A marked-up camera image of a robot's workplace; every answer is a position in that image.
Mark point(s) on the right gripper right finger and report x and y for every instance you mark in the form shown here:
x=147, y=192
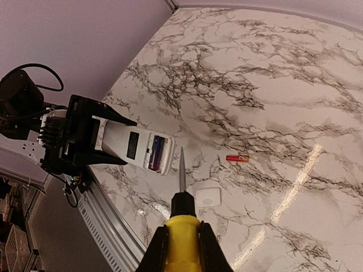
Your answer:
x=212, y=257

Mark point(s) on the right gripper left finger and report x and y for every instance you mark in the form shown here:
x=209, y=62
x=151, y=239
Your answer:
x=154, y=259

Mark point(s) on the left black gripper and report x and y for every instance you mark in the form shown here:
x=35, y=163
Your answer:
x=78, y=148

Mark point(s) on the yellow handled screwdriver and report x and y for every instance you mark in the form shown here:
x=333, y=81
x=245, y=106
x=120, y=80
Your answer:
x=183, y=228

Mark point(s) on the white red remote control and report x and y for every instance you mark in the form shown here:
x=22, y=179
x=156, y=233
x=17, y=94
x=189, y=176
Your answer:
x=134, y=144

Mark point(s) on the white battery cover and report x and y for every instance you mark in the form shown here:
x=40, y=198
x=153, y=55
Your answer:
x=208, y=197

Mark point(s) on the purple AAA battery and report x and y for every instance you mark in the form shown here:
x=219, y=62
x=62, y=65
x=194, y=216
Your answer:
x=156, y=153

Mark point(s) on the red AAA battery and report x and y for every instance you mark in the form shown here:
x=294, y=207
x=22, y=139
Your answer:
x=237, y=158

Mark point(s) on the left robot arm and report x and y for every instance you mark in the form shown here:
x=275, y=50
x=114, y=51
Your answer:
x=23, y=105

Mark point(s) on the woven storage basket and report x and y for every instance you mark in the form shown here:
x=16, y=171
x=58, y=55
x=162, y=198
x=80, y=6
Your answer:
x=20, y=254

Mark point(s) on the front aluminium frame rail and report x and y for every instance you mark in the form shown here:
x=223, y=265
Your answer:
x=74, y=239

